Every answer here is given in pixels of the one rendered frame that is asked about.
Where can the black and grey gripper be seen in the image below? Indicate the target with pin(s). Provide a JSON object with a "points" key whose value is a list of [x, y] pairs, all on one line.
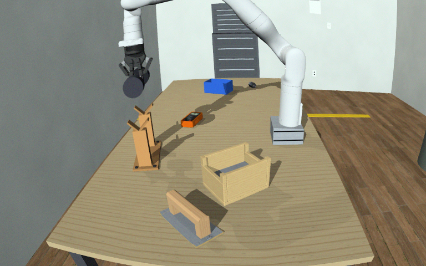
{"points": [[134, 57]]}

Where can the orange digital multimeter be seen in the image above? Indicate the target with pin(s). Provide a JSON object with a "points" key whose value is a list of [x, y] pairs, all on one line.
{"points": [[191, 119]]}

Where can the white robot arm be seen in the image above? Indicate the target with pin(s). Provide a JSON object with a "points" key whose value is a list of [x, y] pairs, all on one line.
{"points": [[259, 23]]}

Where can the blue open bin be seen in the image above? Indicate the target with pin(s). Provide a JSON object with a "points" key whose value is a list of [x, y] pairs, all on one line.
{"points": [[218, 86]]}

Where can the black dumbbell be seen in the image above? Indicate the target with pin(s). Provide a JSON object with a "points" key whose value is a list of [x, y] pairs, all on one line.
{"points": [[134, 85]]}

